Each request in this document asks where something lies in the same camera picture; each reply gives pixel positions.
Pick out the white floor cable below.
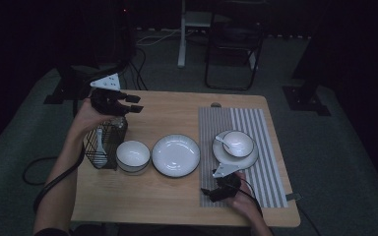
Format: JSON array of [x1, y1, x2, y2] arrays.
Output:
[[135, 29, 182, 47]]

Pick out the black floor cables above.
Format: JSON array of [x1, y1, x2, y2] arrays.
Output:
[[117, 47, 150, 91]]

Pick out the black cable loop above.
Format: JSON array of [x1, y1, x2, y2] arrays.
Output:
[[22, 156, 59, 186]]

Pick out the white plate with black rim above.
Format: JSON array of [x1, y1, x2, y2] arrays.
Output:
[[151, 133, 202, 179], [212, 131, 260, 171]]

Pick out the person's right hand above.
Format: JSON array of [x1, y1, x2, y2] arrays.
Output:
[[224, 171, 261, 221]]

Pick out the person's dark clothing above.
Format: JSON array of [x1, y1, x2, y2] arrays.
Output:
[[33, 223, 254, 236]]

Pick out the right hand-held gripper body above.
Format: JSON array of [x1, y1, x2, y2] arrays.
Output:
[[210, 162, 242, 203]]

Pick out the right hand-held gripper black cable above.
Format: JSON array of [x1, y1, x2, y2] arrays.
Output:
[[239, 176, 265, 217]]

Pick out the bunch of white chopsticks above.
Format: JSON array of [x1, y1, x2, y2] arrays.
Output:
[[111, 117, 128, 131]]

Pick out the hand-held gripper black cable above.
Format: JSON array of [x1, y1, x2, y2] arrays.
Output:
[[32, 97, 87, 214], [239, 176, 265, 217]]

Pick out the grey striped placemat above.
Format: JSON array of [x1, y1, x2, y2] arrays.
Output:
[[198, 106, 289, 208]]

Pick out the person's left hand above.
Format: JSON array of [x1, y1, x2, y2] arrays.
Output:
[[69, 97, 120, 141]]

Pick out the white metal stand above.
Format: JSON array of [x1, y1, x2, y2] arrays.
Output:
[[176, 0, 218, 69]]

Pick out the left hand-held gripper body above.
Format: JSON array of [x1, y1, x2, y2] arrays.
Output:
[[89, 73, 131, 118]]

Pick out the left hand-held gripper black cable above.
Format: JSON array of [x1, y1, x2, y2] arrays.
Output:
[[32, 97, 87, 214]]

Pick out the grey tape piece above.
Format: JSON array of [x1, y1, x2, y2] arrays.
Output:
[[284, 192, 303, 202]]

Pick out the black wire cutlery basket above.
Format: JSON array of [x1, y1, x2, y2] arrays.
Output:
[[83, 114, 129, 171]]

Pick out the black stand base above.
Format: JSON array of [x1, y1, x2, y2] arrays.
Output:
[[43, 65, 96, 105], [282, 48, 332, 117]]

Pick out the black folding chair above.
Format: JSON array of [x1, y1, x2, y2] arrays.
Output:
[[204, 0, 267, 91]]

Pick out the white bowl with black rim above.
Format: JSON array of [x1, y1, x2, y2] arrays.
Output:
[[221, 130, 255, 159], [115, 140, 152, 176]]

